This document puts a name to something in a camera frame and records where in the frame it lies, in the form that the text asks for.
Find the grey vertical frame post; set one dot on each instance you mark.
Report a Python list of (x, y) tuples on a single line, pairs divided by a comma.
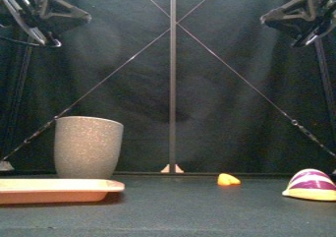
[(173, 83)]

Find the black cloth backdrop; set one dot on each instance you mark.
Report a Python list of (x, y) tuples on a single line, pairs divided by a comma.
[(227, 116)]

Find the pink rectangular plate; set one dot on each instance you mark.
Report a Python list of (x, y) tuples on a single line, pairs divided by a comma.
[(57, 189)]

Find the grey corner foot bracket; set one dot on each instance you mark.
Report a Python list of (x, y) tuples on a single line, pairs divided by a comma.
[(6, 166)]

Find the orange tangerine segment toy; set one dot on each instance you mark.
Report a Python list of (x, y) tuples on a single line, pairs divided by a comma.
[(227, 180)]

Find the grey speckled cup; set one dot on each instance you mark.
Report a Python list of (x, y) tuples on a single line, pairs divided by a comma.
[(87, 147)]

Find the purple white striped toy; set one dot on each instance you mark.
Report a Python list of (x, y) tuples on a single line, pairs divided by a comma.
[(311, 185)]

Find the beige post foot bracket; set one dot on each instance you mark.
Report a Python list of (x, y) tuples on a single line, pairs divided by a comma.
[(173, 169)]

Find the dark side frame post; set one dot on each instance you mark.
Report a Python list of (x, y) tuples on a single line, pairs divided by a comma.
[(326, 80)]

